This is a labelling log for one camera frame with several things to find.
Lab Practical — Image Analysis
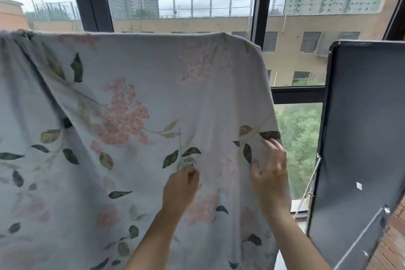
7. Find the person's left hand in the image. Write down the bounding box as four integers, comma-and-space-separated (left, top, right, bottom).
162, 165, 200, 213

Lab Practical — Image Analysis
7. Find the person's right hand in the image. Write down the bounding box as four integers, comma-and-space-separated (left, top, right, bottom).
250, 138, 289, 216

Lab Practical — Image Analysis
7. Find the floral light blue bedsheet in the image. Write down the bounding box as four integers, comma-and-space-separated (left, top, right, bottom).
0, 29, 292, 270

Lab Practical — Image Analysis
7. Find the person's right forearm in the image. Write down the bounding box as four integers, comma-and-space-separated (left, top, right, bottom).
265, 211, 331, 270

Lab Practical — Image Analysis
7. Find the person's left forearm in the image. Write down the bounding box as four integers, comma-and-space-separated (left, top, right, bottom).
123, 206, 183, 270

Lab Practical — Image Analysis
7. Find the black flat panel board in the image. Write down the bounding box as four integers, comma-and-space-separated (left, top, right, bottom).
296, 40, 405, 270

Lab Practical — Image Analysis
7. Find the long beige building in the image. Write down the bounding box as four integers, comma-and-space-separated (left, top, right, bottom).
31, 10, 399, 87

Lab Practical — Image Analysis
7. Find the brown brick building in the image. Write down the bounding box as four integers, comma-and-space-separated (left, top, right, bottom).
0, 0, 31, 30

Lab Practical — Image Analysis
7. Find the rooftop wire fence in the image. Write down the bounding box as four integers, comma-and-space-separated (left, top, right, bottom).
31, 0, 287, 21

